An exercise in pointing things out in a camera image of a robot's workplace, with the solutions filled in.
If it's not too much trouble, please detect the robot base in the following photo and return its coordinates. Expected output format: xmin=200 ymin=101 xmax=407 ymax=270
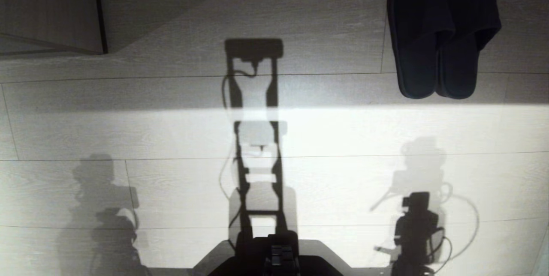
xmin=192 ymin=231 xmax=353 ymax=276

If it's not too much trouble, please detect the dark slipper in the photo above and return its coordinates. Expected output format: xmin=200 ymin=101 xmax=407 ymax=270
xmin=386 ymin=0 xmax=455 ymax=100
xmin=436 ymin=0 xmax=502 ymax=100

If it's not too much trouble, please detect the wooden cabinet corner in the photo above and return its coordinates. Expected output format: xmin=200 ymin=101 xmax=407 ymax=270
xmin=0 ymin=0 xmax=108 ymax=57

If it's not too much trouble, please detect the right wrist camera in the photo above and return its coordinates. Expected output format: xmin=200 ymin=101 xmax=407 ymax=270
xmin=402 ymin=192 xmax=431 ymax=210

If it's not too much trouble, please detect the black cable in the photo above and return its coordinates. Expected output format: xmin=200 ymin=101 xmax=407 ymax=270
xmin=429 ymin=227 xmax=453 ymax=264

